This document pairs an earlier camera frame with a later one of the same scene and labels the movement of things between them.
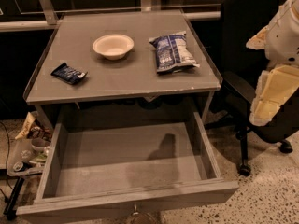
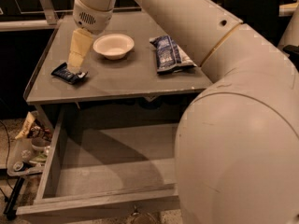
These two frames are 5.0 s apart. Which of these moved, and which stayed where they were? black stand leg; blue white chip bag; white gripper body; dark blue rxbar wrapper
Moved: white gripper body
Stayed: black stand leg; dark blue rxbar wrapper; blue white chip bag
